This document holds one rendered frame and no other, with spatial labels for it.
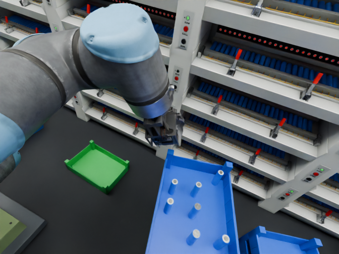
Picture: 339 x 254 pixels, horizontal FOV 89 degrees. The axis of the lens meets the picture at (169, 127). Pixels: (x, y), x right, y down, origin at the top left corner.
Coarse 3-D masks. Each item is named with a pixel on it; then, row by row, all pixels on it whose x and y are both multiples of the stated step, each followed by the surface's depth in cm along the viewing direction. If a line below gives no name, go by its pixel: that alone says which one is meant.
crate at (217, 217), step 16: (176, 160) 55; (192, 160) 54; (176, 176) 54; (192, 176) 55; (208, 176) 56; (224, 176) 54; (160, 192) 45; (176, 192) 51; (208, 192) 52; (224, 192) 52; (160, 208) 47; (176, 208) 47; (208, 208) 48; (224, 208) 49; (160, 224) 44; (176, 224) 44; (192, 224) 45; (208, 224) 45; (224, 224) 46; (160, 240) 41; (176, 240) 42; (208, 240) 43
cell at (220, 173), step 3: (219, 171) 50; (222, 171) 51; (216, 174) 51; (219, 174) 50; (222, 174) 50; (216, 177) 51; (219, 177) 51; (213, 180) 53; (216, 180) 52; (213, 183) 53; (216, 183) 53
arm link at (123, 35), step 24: (96, 24) 21; (120, 24) 20; (144, 24) 20; (96, 48) 20; (120, 48) 20; (144, 48) 21; (96, 72) 23; (120, 72) 23; (144, 72) 23; (144, 96) 27
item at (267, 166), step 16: (192, 128) 98; (208, 128) 89; (224, 128) 96; (208, 144) 92; (224, 144) 92; (240, 144) 90; (256, 144) 93; (240, 160) 88; (256, 160) 88; (272, 160) 87; (288, 160) 88; (272, 176) 85; (288, 176) 83
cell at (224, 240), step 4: (220, 236) 39; (224, 236) 38; (228, 236) 38; (216, 240) 41; (220, 240) 38; (224, 240) 38; (228, 240) 38; (216, 244) 40; (220, 244) 39; (224, 244) 38; (216, 248) 41
